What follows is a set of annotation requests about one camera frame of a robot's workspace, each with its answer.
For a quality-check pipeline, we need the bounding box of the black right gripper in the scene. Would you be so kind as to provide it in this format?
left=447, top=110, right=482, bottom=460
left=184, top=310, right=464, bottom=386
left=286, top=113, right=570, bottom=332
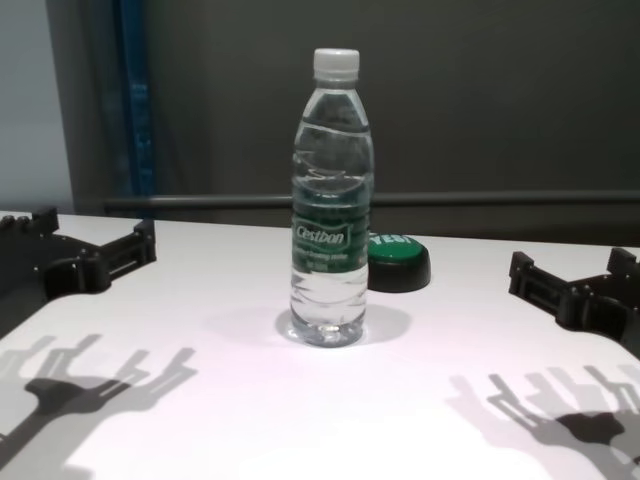
left=508, top=247, right=640, bottom=359

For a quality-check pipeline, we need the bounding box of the grey horizontal metal rail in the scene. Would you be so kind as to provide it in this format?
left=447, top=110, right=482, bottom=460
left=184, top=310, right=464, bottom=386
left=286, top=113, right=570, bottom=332
left=103, top=192, right=640, bottom=214

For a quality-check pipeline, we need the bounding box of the clear Cestbon water bottle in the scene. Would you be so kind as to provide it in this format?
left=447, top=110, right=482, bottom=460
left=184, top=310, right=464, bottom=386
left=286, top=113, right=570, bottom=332
left=288, top=47, right=376, bottom=347

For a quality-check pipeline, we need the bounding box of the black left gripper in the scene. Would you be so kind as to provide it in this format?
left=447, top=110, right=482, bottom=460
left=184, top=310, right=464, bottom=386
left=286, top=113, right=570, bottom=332
left=0, top=207, right=157, bottom=339

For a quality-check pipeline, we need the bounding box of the green YES push button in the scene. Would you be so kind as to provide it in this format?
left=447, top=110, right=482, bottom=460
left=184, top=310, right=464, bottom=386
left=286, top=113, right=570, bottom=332
left=367, top=233, right=432, bottom=294

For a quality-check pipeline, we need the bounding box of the blue metal shelf upright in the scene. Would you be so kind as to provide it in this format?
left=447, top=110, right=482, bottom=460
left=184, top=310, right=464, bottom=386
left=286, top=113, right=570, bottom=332
left=113, top=0, right=156, bottom=219

